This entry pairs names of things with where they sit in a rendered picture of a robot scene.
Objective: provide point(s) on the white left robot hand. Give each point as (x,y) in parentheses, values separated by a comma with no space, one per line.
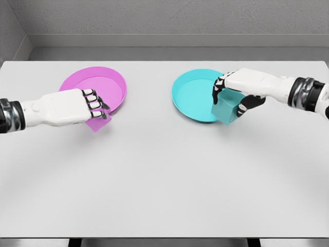
(64,105)

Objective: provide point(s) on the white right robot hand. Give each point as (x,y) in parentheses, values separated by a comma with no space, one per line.
(244,81)

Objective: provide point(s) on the cyan block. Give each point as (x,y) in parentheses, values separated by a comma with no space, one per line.
(225,109)

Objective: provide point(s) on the pink block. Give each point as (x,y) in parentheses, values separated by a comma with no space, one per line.
(99,123)

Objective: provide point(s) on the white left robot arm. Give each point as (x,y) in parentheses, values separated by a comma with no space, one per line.
(18,114)

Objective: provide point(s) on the pink round plate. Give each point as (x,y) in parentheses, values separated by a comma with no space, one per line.
(102,86)

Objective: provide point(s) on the cyan round plate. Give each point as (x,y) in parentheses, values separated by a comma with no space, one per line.
(194,95)

